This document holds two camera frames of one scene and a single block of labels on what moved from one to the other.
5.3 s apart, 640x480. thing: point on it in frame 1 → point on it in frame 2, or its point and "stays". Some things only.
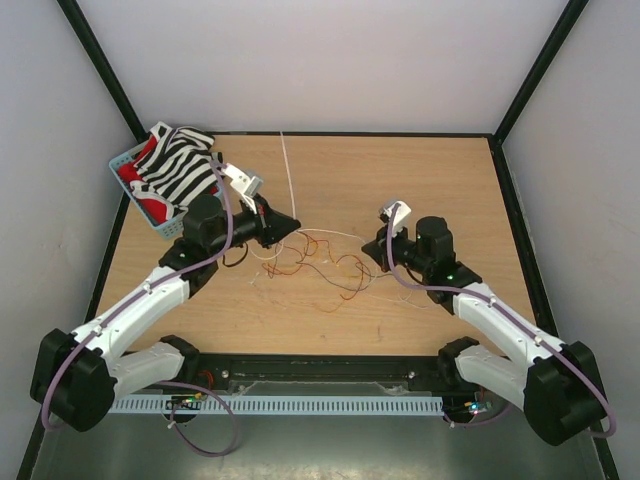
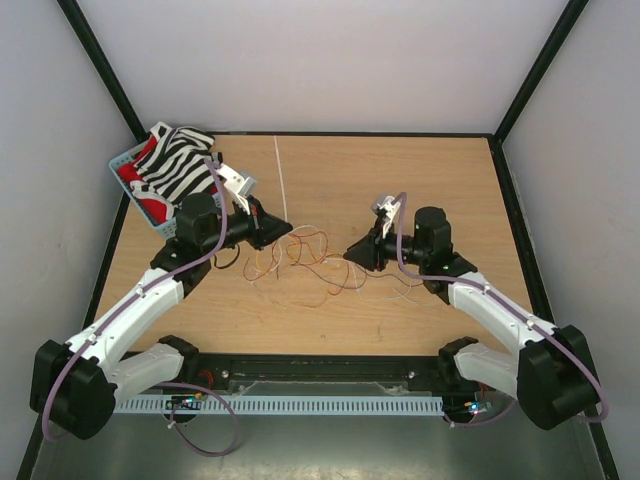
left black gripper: x=271 y=225 stays
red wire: x=361 y=281 → x=254 y=279
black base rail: x=222 y=375 stays
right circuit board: x=476 y=407 stays
